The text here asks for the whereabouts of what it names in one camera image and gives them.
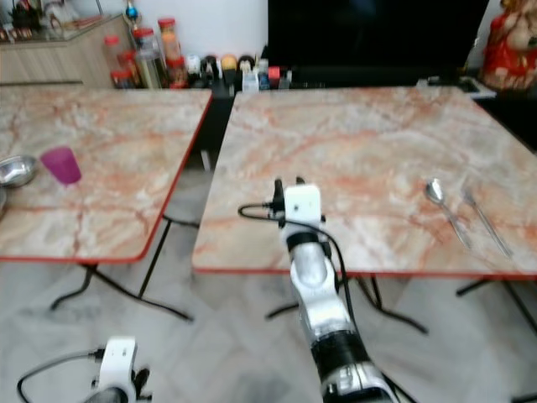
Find steel fork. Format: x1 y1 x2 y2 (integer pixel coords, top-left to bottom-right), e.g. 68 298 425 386
461 186 514 259

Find marble-pattern folding table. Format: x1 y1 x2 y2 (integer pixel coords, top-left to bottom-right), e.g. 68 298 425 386
0 87 213 322
191 86 537 335

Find black plush toy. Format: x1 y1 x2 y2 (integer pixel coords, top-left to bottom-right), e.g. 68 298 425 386
239 55 258 81

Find steel spoon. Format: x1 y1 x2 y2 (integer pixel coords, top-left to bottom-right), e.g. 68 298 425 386
425 178 474 250

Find black television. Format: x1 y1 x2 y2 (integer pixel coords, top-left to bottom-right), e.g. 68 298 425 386
267 0 490 69

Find steel tumbler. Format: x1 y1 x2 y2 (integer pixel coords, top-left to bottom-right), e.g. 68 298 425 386
137 50 164 89

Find red-lidded jar white contents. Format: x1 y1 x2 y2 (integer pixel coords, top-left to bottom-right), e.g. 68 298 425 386
132 28 154 53

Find purple plastic cup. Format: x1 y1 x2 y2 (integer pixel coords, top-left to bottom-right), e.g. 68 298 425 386
40 146 82 186

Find small steel bowl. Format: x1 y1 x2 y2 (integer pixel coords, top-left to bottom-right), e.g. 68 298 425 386
0 154 39 188

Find small trophy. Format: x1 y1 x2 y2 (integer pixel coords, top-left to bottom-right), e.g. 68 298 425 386
123 0 143 27

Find red-robed statue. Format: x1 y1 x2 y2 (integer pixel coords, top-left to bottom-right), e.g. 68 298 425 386
481 0 537 92

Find wooden drawer cabinet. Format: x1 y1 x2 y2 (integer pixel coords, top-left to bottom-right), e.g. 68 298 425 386
0 15 128 86

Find dark teapot set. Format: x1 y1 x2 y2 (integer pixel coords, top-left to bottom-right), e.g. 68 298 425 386
10 0 81 36

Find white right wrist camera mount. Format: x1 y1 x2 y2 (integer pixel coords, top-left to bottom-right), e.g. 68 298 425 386
284 185 324 224

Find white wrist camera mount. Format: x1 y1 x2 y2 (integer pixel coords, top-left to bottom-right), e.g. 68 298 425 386
284 185 324 224
100 337 138 392

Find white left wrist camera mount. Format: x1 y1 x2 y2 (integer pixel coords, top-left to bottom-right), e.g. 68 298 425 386
100 337 138 392

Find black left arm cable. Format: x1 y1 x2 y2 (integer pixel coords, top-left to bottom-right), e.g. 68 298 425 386
17 349 106 403

